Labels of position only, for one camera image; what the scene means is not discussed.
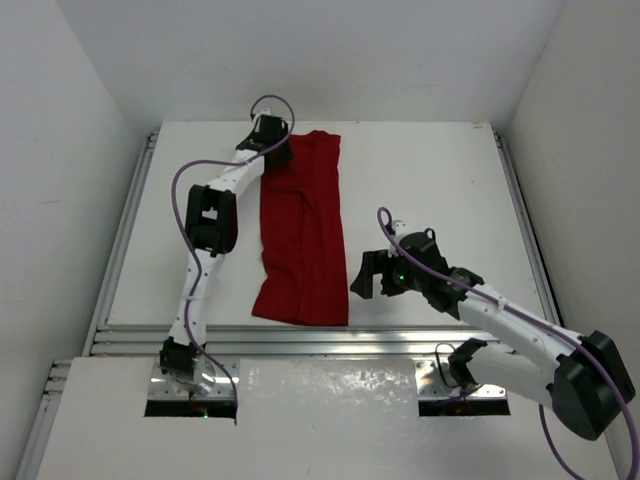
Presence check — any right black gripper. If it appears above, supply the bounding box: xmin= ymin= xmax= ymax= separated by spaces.
xmin=352 ymin=251 xmax=428 ymax=301

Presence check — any red t shirt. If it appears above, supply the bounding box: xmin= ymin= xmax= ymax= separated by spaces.
xmin=252 ymin=131 xmax=349 ymax=327

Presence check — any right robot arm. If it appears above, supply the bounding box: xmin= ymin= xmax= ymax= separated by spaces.
xmin=350 ymin=229 xmax=636 ymax=440

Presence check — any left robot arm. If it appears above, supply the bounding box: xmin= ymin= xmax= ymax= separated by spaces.
xmin=160 ymin=109 xmax=293 ymax=381

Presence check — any white foam cover panel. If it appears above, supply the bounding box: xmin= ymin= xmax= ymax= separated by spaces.
xmin=38 ymin=357 xmax=617 ymax=479

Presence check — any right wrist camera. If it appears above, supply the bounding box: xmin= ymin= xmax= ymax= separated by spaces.
xmin=389 ymin=220 xmax=413 ymax=256

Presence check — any aluminium frame rail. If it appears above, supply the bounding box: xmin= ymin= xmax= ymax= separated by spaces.
xmin=85 ymin=121 xmax=561 ymax=358

